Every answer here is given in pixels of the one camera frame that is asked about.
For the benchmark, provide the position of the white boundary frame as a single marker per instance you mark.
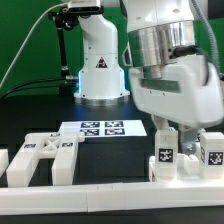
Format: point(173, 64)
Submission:
point(110, 197)

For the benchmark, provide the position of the white block far left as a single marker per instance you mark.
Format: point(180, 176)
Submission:
point(4, 160)

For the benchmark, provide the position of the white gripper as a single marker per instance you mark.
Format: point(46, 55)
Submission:
point(188, 93)

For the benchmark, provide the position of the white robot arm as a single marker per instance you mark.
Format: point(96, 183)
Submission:
point(159, 32)

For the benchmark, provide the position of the overhead camera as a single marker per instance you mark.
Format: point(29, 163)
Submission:
point(84, 6)

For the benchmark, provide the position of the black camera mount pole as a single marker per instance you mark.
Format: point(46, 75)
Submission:
point(64, 20)

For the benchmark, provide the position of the white chair seat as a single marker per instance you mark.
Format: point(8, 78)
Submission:
point(188, 168)

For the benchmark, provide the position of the white marker base sheet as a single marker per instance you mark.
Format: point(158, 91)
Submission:
point(112, 128)

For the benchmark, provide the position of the white chair backrest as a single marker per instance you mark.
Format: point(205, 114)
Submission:
point(62, 148)

